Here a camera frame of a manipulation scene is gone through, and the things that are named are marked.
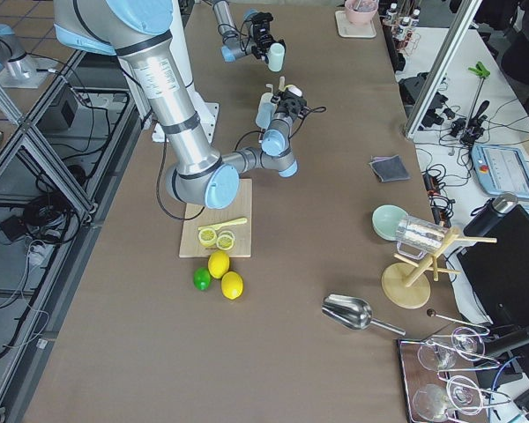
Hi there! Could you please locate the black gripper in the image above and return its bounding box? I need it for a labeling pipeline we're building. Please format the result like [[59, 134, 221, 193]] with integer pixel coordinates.
[[250, 20, 275, 60], [275, 98, 307, 120]]

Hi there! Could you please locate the teal green cup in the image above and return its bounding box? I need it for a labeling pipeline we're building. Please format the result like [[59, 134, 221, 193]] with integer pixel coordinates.
[[267, 42, 286, 72]]

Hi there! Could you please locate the pink cup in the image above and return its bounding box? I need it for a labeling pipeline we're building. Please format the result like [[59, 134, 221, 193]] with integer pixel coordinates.
[[285, 85, 302, 97]]

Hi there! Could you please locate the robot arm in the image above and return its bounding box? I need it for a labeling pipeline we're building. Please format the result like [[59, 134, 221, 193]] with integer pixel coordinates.
[[54, 1, 306, 209], [206, 0, 276, 63]]

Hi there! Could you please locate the light blue cup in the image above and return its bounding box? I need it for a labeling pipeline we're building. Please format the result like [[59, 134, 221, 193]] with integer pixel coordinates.
[[255, 92, 275, 130]]

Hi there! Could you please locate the white tray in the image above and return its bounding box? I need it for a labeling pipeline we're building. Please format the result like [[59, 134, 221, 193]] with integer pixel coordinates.
[[335, 11, 376, 39]]

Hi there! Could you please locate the purple cloth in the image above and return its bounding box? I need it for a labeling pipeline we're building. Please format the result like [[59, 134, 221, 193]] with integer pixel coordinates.
[[370, 156, 391, 163]]

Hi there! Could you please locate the pink bowl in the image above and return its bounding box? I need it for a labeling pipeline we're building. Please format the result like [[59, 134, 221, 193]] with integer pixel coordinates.
[[344, 0, 378, 25]]

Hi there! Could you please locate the grey cloth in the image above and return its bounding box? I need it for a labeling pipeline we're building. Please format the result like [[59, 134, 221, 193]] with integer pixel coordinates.
[[369, 155, 410, 182]]

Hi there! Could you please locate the yellow plastic knife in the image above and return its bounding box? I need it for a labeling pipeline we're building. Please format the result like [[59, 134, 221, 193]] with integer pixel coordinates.
[[197, 217, 248, 231]]

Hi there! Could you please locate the green bowl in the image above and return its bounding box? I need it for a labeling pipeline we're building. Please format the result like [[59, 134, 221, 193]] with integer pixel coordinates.
[[371, 204, 409, 241]]

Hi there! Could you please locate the wooden cutting board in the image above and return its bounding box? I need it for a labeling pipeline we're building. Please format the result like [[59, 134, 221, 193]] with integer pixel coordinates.
[[179, 179, 253, 258]]

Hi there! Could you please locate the lemon slice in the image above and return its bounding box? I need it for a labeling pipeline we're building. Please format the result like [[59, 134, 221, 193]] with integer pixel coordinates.
[[197, 227, 218, 248], [215, 230, 235, 251]]

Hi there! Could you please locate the black power strip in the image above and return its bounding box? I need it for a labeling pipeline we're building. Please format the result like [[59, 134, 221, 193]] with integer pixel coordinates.
[[422, 172, 452, 227]]

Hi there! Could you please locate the yellow lemon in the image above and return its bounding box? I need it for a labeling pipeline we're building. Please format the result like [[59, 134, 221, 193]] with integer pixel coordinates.
[[208, 250, 230, 279], [221, 271, 244, 300]]

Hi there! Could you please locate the clear glass pitcher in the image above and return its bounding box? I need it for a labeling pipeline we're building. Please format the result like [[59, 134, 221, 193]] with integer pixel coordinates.
[[395, 215, 448, 260]]

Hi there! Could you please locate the green lime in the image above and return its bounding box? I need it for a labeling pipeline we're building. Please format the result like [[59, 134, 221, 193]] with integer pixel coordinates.
[[193, 267, 212, 291]]

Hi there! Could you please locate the wooden mug tree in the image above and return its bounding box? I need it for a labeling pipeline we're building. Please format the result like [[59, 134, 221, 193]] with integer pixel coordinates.
[[381, 227, 497, 309]]

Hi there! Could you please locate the metal scoop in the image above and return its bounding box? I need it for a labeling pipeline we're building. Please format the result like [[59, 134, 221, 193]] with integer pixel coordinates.
[[322, 293, 406, 337]]

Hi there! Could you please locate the blue teach pendant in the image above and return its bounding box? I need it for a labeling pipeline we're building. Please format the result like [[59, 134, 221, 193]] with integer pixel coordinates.
[[471, 145, 529, 201]]

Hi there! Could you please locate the black monitor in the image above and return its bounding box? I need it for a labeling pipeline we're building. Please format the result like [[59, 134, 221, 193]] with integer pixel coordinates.
[[458, 205, 529, 326]]

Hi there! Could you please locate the wine glass rack tray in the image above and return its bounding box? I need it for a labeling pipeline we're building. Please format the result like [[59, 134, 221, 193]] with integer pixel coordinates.
[[397, 327, 515, 422]]

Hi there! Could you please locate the white wire cup holder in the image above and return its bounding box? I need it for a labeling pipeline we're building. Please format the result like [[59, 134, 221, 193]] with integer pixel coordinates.
[[258, 75, 292, 146]]

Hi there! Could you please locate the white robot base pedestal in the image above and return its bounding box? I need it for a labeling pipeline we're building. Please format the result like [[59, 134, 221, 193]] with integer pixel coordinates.
[[151, 0, 220, 145]]

